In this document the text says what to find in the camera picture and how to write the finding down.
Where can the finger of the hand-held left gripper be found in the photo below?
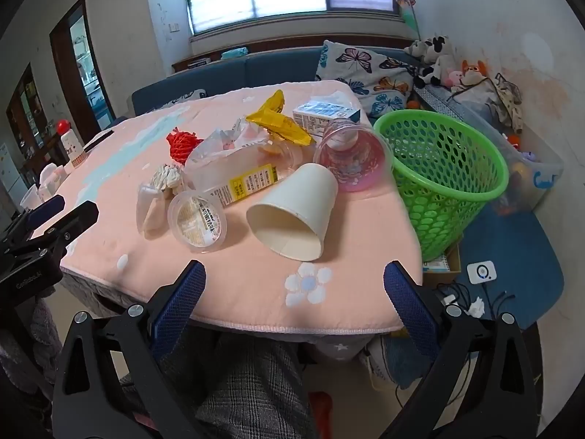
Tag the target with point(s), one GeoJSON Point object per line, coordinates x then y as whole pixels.
{"type": "Point", "coordinates": [45, 208]}
{"type": "Point", "coordinates": [75, 222]}

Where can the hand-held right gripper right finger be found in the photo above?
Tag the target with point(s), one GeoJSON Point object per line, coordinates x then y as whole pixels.
{"type": "Point", "coordinates": [411, 311]}

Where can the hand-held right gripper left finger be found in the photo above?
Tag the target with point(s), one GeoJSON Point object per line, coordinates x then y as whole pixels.
{"type": "Point", "coordinates": [180, 311]}

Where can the small clear plastic cup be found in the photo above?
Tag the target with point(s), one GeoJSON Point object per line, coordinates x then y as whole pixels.
{"type": "Point", "coordinates": [151, 210]}

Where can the clear jelly cup printed lid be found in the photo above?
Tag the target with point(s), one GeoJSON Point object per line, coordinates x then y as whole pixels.
{"type": "Point", "coordinates": [196, 222]}

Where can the white paper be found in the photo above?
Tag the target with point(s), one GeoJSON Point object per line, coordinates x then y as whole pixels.
{"type": "Point", "coordinates": [167, 176]}

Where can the red foam fruit net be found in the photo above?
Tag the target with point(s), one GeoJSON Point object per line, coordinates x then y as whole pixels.
{"type": "Point", "coordinates": [180, 146]}

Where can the clear bottle yellow label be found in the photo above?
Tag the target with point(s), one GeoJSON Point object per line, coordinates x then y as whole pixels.
{"type": "Point", "coordinates": [249, 183]}

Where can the pink clear plastic cup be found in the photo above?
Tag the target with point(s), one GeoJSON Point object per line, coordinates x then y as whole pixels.
{"type": "Point", "coordinates": [361, 164]}

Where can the green plastic basket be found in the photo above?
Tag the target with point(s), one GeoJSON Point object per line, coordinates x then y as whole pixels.
{"type": "Point", "coordinates": [500, 182]}

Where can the white paper cup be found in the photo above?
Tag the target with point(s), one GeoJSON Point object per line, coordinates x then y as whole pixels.
{"type": "Point", "coordinates": [297, 196]}

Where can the clear plastic bag wrapper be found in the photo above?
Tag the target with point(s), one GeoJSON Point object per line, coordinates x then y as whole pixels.
{"type": "Point", "coordinates": [219, 144]}

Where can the yellow snack wrapper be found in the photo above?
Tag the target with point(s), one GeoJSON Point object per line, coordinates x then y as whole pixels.
{"type": "Point", "coordinates": [279, 123]}

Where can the white blue milk carton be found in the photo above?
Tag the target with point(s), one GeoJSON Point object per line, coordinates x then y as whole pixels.
{"type": "Point", "coordinates": [320, 112]}

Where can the person's left forearm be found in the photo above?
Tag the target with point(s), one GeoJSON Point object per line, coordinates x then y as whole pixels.
{"type": "Point", "coordinates": [39, 334]}

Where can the clear plastic container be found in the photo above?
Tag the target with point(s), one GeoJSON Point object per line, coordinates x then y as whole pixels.
{"type": "Point", "coordinates": [29, 199]}

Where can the white pink small box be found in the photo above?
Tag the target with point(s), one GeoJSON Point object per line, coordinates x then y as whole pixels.
{"type": "Point", "coordinates": [52, 176]}

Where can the white power adapter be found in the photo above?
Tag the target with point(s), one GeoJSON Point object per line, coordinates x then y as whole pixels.
{"type": "Point", "coordinates": [450, 300]}

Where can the white refrigerator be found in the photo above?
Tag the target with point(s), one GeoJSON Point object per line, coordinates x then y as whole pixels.
{"type": "Point", "coordinates": [7, 178]}

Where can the white blue packet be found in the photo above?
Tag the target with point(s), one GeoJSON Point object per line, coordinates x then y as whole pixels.
{"type": "Point", "coordinates": [434, 266]}

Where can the crumpled white tissue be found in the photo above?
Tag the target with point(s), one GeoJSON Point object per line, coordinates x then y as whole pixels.
{"type": "Point", "coordinates": [476, 306]}

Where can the white sneaker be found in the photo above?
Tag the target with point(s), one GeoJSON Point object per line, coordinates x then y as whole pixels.
{"type": "Point", "coordinates": [377, 368]}

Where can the white bottle red cap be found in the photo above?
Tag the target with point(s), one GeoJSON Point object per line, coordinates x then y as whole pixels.
{"type": "Point", "coordinates": [71, 146]}

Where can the cardboard box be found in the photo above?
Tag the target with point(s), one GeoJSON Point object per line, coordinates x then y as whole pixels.
{"type": "Point", "coordinates": [452, 256]}

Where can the white square device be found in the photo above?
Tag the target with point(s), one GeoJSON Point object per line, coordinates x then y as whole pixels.
{"type": "Point", "coordinates": [482, 273]}

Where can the black remote control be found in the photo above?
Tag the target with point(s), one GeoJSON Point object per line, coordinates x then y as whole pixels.
{"type": "Point", "coordinates": [98, 139]}

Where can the wooden cabinet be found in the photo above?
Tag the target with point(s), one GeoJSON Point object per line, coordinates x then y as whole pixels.
{"type": "Point", "coordinates": [27, 114]}

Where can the person's plaid trouser leg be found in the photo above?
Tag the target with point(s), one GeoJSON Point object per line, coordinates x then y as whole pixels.
{"type": "Point", "coordinates": [256, 388]}

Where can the blue floor mat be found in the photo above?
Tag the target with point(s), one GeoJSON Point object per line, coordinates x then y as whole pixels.
{"type": "Point", "coordinates": [516, 247]}

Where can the wooden doorway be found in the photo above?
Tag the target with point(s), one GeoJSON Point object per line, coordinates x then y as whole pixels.
{"type": "Point", "coordinates": [57, 77]}

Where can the red plastic object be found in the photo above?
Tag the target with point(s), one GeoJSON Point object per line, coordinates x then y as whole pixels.
{"type": "Point", "coordinates": [322, 414]}

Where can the small butterfly pillow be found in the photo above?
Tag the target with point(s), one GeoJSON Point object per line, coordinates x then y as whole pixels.
{"type": "Point", "coordinates": [183, 98]}

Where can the clear storage box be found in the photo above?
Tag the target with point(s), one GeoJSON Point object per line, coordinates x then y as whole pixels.
{"type": "Point", "coordinates": [539, 178]}

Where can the black flat box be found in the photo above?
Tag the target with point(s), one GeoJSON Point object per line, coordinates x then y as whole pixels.
{"type": "Point", "coordinates": [197, 61]}

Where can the grey patterned cushion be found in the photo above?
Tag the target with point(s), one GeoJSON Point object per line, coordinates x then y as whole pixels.
{"type": "Point", "coordinates": [434, 98]}

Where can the teal tissue pack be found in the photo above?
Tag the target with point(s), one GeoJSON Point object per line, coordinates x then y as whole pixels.
{"type": "Point", "coordinates": [233, 52]}

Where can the beige cloth bag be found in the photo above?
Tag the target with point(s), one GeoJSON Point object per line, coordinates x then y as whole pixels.
{"type": "Point", "coordinates": [498, 96]}

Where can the pink plush toy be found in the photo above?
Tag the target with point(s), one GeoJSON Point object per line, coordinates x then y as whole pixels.
{"type": "Point", "coordinates": [456, 78]}

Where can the orange fox plush toy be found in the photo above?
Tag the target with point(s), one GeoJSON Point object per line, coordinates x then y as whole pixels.
{"type": "Point", "coordinates": [473, 69]}

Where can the large butterfly pillow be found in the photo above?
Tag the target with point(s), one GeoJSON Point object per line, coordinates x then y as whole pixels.
{"type": "Point", "coordinates": [361, 64]}

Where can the blue sofa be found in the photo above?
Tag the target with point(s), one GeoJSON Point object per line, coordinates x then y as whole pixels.
{"type": "Point", "coordinates": [274, 66]}

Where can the black white cow plush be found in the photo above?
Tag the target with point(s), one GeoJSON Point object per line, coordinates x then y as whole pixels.
{"type": "Point", "coordinates": [438, 57]}

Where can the grey white plush toy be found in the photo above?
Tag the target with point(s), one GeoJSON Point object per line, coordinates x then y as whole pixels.
{"type": "Point", "coordinates": [417, 49]}

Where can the wooden window ledge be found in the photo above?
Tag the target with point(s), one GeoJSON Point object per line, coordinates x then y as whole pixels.
{"type": "Point", "coordinates": [274, 50]}

